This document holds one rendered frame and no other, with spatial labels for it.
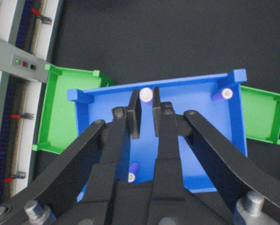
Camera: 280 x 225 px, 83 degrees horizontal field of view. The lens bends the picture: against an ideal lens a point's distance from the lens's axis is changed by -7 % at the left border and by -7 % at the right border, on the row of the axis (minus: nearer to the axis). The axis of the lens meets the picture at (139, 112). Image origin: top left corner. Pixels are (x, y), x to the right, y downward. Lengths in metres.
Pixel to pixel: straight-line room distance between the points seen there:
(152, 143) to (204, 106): 0.13
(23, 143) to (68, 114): 0.30
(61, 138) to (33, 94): 0.26
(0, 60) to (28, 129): 0.32
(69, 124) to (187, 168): 0.46
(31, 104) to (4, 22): 0.33
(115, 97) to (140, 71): 0.44
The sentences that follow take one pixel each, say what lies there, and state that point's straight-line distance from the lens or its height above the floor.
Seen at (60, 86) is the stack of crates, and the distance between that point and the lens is 0.70.
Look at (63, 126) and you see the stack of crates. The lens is 0.69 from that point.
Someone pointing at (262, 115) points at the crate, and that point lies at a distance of 0.87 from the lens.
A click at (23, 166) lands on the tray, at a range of 0.92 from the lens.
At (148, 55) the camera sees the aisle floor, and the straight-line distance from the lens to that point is 0.80.
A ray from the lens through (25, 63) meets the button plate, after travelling 0.77.
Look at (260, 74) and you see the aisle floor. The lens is 0.89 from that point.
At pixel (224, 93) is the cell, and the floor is 0.47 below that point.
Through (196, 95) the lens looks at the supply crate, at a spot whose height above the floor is 0.40.
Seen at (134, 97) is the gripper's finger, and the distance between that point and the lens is 0.18.
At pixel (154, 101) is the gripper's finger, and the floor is 0.59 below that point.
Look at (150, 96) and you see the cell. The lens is 0.21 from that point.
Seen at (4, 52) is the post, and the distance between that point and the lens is 0.71.
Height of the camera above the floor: 0.75
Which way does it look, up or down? 83 degrees down
